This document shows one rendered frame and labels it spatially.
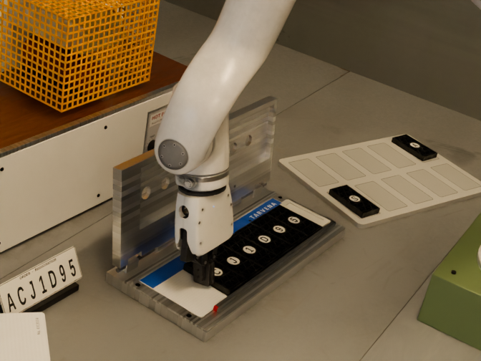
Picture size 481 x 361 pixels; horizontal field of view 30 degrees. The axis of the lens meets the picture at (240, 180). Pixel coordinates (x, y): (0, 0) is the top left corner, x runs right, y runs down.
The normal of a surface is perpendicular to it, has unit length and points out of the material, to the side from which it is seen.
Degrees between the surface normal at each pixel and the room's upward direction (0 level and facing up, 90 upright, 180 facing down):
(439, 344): 0
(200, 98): 57
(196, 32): 0
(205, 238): 78
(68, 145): 90
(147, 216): 83
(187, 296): 0
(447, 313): 90
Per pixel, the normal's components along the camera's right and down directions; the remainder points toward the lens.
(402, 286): 0.17, -0.86
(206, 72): 0.03, -0.31
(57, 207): 0.80, 0.40
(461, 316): -0.52, 0.35
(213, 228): 0.82, 0.20
